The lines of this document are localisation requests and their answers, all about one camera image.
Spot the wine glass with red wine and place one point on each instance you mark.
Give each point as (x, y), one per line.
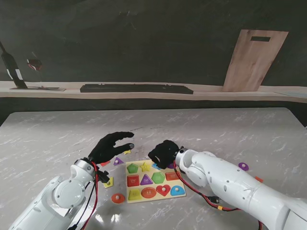
(34, 64)

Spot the long black tray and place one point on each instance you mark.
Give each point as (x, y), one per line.
(136, 88)

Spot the yellow star puzzle piece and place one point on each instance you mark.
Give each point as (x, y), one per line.
(127, 152)

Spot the blue diamond puzzle piece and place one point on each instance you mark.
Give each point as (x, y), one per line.
(155, 165)

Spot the wooden shape puzzle board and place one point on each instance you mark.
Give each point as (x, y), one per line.
(146, 179)

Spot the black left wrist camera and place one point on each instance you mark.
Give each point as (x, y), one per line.
(102, 176)

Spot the wooden cutting board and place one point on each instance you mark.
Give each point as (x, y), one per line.
(254, 62)

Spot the orange oval puzzle piece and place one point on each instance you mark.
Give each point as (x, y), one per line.
(118, 198)

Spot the light wooden shelf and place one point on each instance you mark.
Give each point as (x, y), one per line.
(48, 93)

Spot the purple triangle puzzle piece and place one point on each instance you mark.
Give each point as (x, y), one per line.
(118, 162)

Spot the purple circle puzzle piece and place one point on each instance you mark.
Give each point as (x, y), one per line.
(243, 166)

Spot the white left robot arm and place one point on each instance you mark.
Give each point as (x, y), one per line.
(52, 201)

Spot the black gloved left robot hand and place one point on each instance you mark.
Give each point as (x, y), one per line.
(103, 149)

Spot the red square puzzle piece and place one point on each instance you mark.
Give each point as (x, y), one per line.
(105, 164)

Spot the dark wine bottle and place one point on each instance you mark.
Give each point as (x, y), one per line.
(12, 67)

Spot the yellow trapezoid puzzle piece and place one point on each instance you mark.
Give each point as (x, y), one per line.
(109, 184)

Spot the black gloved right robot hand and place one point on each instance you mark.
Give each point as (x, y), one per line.
(165, 153)

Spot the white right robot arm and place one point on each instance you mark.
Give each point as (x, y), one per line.
(216, 172)

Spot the red heart puzzle piece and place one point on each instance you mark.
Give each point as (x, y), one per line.
(163, 190)

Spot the orange rectangle puzzle piece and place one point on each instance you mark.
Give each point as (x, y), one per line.
(258, 178)

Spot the blue semicircle puzzle piece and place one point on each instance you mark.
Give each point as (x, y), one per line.
(178, 191)

